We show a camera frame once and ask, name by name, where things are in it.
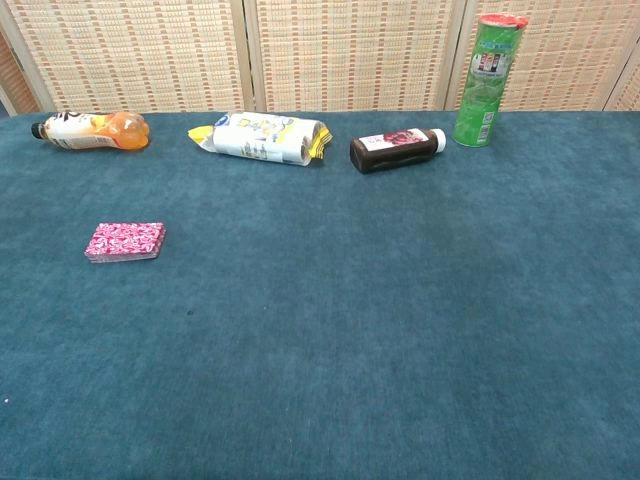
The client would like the beige woven screen panel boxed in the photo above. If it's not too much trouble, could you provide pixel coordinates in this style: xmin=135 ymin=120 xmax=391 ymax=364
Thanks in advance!
xmin=603 ymin=49 xmax=640 ymax=112
xmin=0 ymin=0 xmax=256 ymax=116
xmin=443 ymin=0 xmax=640 ymax=112
xmin=243 ymin=0 xmax=469 ymax=113

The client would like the white yellow snack bag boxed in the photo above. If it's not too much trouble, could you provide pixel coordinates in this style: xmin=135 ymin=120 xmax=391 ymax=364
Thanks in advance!
xmin=187 ymin=111 xmax=334 ymax=167

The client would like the pink patterned small box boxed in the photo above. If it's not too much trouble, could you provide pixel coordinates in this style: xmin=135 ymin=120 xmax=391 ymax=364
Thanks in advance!
xmin=83 ymin=222 xmax=167 ymax=264

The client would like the green chips can red lid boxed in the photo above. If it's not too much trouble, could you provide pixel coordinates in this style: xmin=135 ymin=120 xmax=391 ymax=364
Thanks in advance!
xmin=452 ymin=13 xmax=530 ymax=148

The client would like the dark juice bottle white cap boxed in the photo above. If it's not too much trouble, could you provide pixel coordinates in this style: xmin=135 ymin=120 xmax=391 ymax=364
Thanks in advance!
xmin=349 ymin=127 xmax=447 ymax=175

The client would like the orange juice bottle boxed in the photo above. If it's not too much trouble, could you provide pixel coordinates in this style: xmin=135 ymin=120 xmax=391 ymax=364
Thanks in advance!
xmin=30 ymin=111 xmax=151 ymax=152

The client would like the brown woven screen panel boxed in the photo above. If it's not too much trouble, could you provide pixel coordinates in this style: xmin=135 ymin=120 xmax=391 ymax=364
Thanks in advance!
xmin=0 ymin=29 xmax=42 ymax=117

